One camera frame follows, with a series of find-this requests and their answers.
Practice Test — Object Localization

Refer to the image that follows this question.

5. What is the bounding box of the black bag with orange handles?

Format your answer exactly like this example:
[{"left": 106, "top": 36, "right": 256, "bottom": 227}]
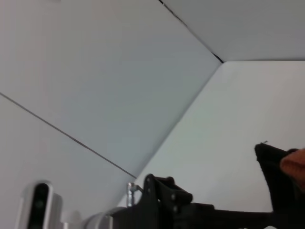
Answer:
[{"left": 212, "top": 140, "right": 305, "bottom": 229}]

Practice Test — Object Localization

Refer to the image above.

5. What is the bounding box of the silver cable connector plug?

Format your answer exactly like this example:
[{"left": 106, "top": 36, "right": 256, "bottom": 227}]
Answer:
[{"left": 126, "top": 182, "right": 144, "bottom": 207}]

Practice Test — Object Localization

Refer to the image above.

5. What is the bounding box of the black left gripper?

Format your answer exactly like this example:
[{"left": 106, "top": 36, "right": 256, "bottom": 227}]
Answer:
[{"left": 111, "top": 173, "right": 215, "bottom": 229}]

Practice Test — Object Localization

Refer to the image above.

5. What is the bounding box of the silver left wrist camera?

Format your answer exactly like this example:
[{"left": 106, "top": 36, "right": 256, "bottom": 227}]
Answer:
[{"left": 20, "top": 180, "right": 64, "bottom": 229}]

